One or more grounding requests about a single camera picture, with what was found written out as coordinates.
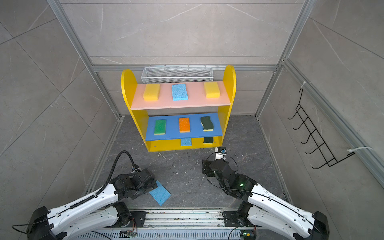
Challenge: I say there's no light blue sponge front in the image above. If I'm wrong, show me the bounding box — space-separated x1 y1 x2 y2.
150 181 171 206

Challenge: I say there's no dark green curved sponge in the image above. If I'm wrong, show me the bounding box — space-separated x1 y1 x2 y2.
203 137 214 145
200 116 214 132

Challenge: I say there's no light blue sponge row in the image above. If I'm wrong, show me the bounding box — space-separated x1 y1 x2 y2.
181 138 192 147

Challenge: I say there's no orange sponge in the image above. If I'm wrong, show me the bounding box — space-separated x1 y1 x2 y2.
179 118 191 133

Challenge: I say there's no green yellow sponge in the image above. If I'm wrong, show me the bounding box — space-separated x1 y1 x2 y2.
154 120 167 136

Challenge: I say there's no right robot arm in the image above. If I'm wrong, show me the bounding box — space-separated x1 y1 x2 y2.
202 158 330 240

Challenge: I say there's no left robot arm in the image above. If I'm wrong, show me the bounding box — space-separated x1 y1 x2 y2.
23 151 157 240

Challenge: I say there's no yellow shelf unit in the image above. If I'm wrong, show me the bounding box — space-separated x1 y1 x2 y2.
121 65 237 152

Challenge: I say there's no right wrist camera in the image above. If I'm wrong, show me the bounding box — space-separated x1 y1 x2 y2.
215 147 227 160

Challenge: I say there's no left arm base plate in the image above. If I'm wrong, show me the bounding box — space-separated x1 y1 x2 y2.
122 211 147 229

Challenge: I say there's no aluminium rail base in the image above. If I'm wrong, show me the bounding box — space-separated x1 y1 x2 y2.
77 210 287 240

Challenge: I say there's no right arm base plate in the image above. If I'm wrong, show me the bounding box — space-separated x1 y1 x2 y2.
222 211 250 227

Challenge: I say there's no white wire mesh basket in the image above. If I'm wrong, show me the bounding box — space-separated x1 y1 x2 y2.
141 67 214 84

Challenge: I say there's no black wire hook rack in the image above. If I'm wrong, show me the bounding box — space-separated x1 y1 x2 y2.
287 89 355 170

